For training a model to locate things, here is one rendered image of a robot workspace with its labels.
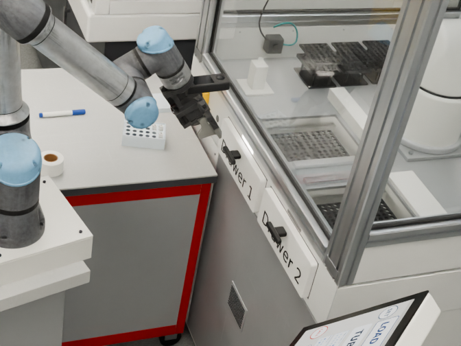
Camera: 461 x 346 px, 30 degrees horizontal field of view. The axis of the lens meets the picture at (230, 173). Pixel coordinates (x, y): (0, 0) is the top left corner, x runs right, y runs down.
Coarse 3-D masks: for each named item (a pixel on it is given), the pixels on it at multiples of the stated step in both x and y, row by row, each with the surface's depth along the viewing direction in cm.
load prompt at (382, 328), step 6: (390, 318) 151; (396, 318) 150; (378, 324) 152; (384, 324) 150; (390, 324) 148; (372, 330) 151; (378, 330) 149; (384, 330) 148; (372, 336) 148; (378, 336) 147; (384, 336) 145; (366, 342) 148; (372, 342) 146; (378, 342) 145
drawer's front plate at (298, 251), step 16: (272, 192) 214; (272, 208) 211; (288, 224) 204; (272, 240) 213; (288, 240) 204; (288, 256) 205; (304, 256) 197; (288, 272) 206; (304, 272) 198; (304, 288) 199
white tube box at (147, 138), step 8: (128, 128) 249; (136, 128) 250; (144, 128) 250; (128, 136) 246; (136, 136) 246; (144, 136) 247; (152, 136) 249; (128, 144) 248; (136, 144) 248; (144, 144) 248; (152, 144) 248; (160, 144) 248
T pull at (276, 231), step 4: (268, 224) 206; (272, 224) 206; (268, 228) 206; (272, 228) 205; (276, 228) 205; (280, 228) 205; (272, 232) 204; (276, 232) 204; (280, 232) 204; (284, 232) 204; (272, 236) 204; (276, 236) 203; (280, 236) 204; (284, 236) 205; (276, 240) 202; (280, 240) 202
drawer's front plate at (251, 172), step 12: (228, 120) 237; (228, 132) 234; (228, 144) 235; (240, 144) 228; (228, 168) 237; (240, 168) 229; (252, 168) 221; (240, 180) 229; (252, 180) 222; (264, 180) 217; (252, 192) 222; (252, 204) 223
